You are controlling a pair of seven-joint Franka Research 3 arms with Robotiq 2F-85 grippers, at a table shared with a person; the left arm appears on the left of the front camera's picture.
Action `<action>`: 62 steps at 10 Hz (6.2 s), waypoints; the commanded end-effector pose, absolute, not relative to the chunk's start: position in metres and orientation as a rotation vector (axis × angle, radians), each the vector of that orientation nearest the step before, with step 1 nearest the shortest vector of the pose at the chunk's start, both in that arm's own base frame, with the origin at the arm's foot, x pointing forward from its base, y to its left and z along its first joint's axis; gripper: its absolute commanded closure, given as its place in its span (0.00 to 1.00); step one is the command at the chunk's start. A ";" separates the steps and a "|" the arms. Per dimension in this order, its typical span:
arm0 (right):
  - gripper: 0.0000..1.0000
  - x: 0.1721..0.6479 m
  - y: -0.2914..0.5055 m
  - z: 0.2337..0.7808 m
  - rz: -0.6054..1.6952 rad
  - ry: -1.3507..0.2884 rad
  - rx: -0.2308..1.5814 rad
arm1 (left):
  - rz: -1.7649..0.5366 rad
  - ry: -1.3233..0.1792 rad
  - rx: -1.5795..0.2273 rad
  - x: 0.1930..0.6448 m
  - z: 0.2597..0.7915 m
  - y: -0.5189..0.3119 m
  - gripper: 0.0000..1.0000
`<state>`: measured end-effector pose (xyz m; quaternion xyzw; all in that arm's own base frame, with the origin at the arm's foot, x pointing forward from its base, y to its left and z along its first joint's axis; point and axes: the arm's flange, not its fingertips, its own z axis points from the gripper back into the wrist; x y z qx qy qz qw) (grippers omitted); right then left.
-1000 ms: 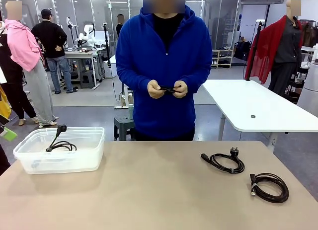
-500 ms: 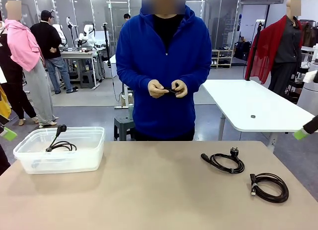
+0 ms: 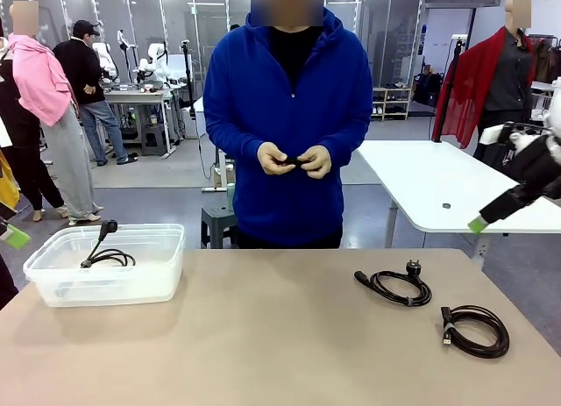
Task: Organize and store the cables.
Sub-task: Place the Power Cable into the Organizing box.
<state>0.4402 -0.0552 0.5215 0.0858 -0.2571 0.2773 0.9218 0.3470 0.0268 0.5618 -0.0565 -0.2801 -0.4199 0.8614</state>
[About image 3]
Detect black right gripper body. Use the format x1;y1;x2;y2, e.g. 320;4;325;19
503;133;561;201

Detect black power cable with plug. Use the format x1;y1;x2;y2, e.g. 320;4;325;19
80;219;137;269
353;260;433;308

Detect thick black USB cable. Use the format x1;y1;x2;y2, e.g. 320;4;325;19
440;304;511;360

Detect person's right forearm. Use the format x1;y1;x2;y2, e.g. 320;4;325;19
204;120;264;164

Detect person's left forearm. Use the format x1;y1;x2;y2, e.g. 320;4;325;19
326;125;373;167

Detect person's left hand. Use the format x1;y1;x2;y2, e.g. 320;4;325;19
302;145;332;180

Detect person's right hand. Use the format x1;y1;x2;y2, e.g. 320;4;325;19
257;141;299;177

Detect dark bulky garment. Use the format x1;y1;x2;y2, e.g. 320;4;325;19
0;252;19;310

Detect yellow jacket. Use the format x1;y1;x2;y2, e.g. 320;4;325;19
0;151;21;218

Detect white side table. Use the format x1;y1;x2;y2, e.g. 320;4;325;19
355;139;561;269

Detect mannequin with red shawl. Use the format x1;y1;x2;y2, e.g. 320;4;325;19
431;0;538;161

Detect brown clothes on rack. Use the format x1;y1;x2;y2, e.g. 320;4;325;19
528;33;561;83

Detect clear plastic storage container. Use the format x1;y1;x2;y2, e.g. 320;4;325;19
23;223;187;309

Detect black bags pile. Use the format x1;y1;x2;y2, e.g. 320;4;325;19
414;72;446;107

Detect mannequin with pink top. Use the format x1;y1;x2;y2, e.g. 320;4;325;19
8;1;103;225

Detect wooden shoe rack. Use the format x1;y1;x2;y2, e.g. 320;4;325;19
372;86;414;122

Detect grey plastic stool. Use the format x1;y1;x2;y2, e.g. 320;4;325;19
200;203;240;250
140;125;169;157

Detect man in black jacket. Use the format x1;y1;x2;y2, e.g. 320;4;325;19
52;19;139;167

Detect grey background work table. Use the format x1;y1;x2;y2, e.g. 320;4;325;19
103;86;179;160

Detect white standing desk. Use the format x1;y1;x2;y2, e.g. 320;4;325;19
192;94;236;193

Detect person in blue hoodie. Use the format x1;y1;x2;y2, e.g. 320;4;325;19
202;0;373;250

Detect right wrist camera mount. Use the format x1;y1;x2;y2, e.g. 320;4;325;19
479;121;554;152

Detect black camera pole stand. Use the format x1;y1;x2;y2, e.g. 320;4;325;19
180;39;197;120

